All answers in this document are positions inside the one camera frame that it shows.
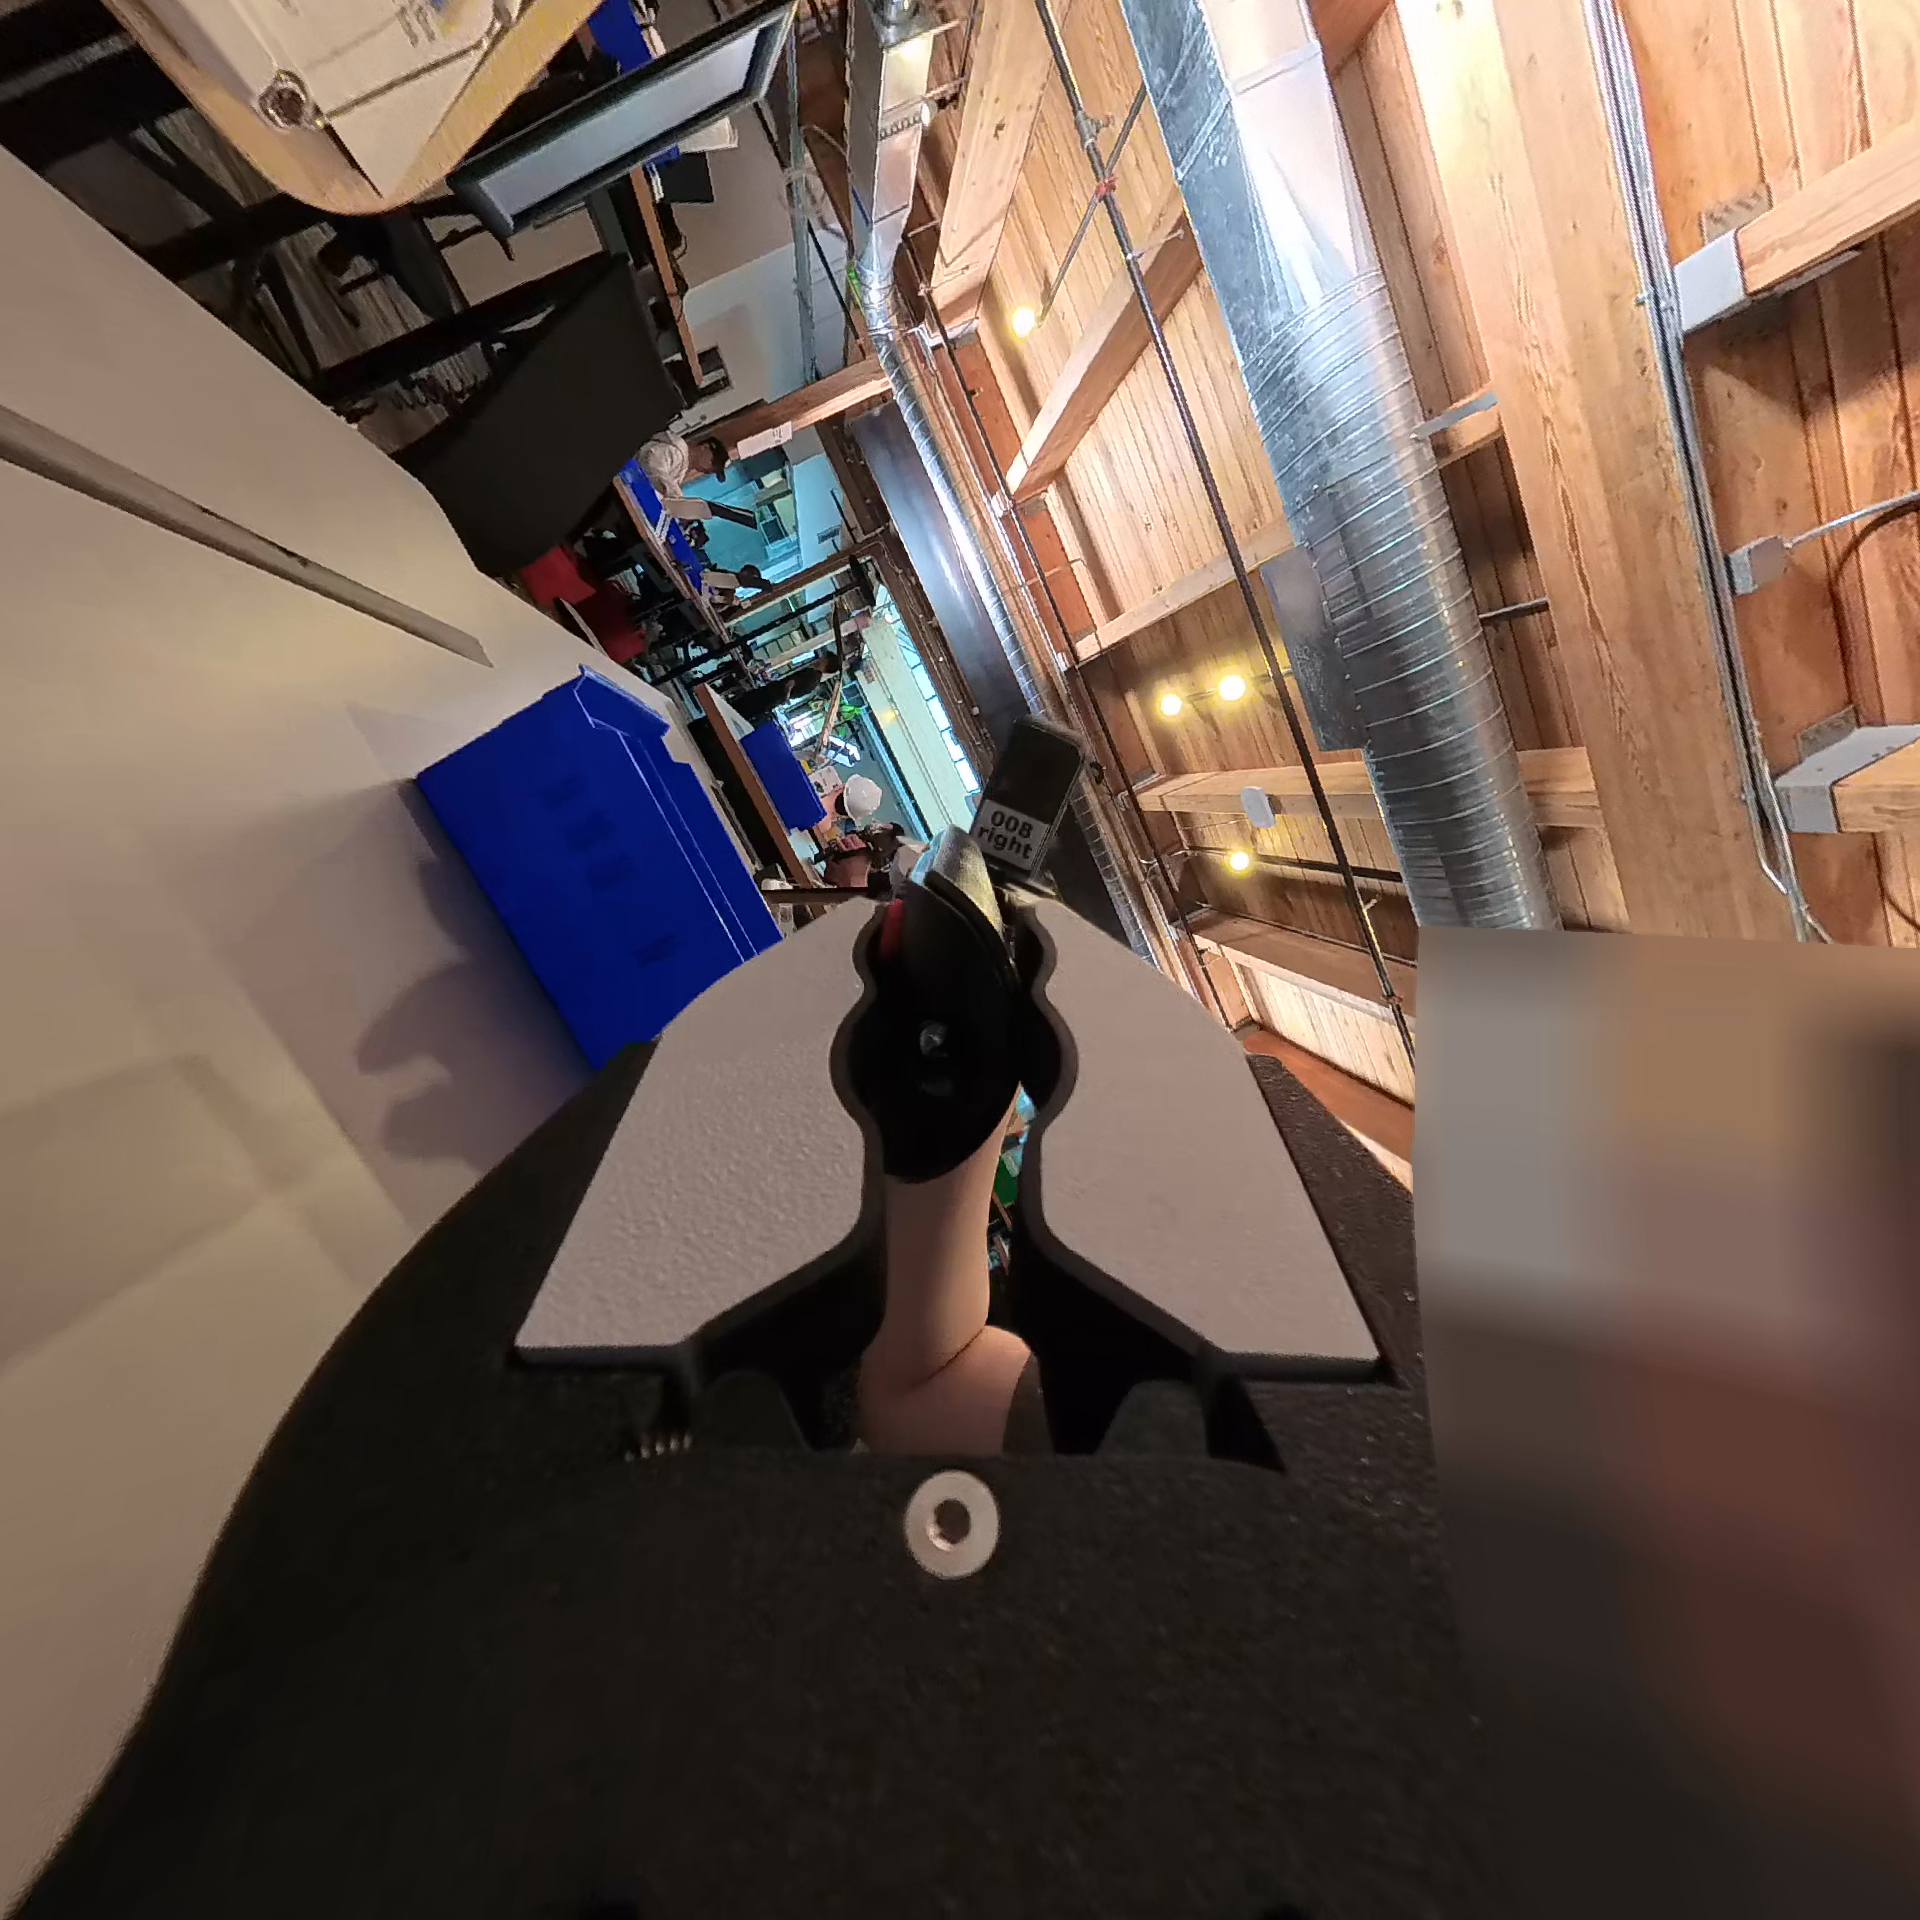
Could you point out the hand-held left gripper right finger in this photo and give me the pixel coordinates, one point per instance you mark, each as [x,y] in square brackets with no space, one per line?
[1184,1185]

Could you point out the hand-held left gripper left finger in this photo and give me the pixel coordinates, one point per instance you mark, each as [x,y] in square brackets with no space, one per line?
[705,1142]

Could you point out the black remote control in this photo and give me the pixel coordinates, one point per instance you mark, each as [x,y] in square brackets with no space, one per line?
[930,1050]

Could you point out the blue plastic bin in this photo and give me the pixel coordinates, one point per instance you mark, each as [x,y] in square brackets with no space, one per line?
[600,869]

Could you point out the person's right forearm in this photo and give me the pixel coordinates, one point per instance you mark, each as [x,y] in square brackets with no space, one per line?
[930,1305]

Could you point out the white ceiling sensor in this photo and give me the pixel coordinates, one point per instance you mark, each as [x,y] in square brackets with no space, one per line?
[1261,805]

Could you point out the small blue storage bin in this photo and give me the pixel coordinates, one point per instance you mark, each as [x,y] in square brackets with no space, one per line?
[787,774]

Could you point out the row of blue bins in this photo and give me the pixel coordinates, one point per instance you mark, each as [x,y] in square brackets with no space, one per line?
[653,504]

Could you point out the red bag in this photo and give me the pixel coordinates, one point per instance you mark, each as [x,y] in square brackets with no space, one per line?
[555,578]

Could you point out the grey electrical junction box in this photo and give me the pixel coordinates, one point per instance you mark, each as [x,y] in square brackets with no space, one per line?
[1758,563]

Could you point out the black framed monitor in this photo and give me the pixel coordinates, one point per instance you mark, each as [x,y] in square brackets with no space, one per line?
[629,106]

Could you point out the wooden instruction poster board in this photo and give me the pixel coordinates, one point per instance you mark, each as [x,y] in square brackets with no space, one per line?
[375,90]

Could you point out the large silver ventilation duct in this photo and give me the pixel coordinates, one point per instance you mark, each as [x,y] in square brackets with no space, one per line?
[1350,523]

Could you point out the rectangular metal duct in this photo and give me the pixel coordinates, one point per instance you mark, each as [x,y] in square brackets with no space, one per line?
[902,120]

